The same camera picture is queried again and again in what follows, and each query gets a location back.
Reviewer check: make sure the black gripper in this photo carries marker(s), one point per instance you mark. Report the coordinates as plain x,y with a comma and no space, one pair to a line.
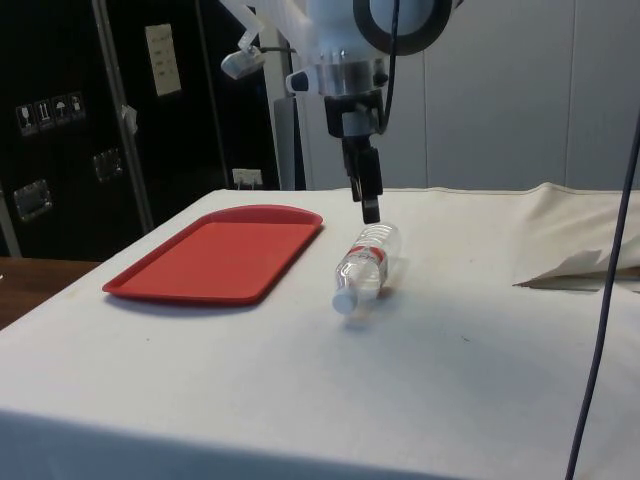
350,117

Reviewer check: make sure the clear plastic bottle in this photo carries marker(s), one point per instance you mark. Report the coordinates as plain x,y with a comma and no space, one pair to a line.
372,255

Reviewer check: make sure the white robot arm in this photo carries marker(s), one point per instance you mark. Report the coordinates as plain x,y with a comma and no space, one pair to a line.
332,30

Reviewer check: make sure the red tray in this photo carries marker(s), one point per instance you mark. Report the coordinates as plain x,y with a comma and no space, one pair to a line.
215,255

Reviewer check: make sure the pale locker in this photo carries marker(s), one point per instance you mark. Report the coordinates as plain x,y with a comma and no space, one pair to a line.
400,150

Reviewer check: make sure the black cabinet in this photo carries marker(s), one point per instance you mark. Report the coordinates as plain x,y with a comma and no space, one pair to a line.
65,190

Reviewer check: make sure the small grey camera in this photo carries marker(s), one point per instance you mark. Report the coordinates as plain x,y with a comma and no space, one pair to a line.
243,62

